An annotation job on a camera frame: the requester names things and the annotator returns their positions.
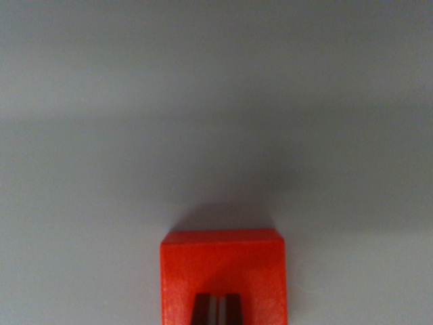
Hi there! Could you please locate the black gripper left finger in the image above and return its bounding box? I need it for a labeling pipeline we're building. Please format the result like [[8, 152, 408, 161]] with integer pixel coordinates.
[[189, 292, 219, 325]]

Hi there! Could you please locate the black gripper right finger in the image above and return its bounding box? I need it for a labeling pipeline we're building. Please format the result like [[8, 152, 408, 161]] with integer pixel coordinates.
[[219, 292, 245, 325]]

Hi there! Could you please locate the red cube block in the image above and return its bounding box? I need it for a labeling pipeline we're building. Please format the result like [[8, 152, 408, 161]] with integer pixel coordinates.
[[159, 228, 289, 325]]

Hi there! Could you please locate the grey plastic tray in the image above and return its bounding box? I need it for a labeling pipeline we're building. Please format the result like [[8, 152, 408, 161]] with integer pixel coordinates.
[[0, 0, 433, 325]]

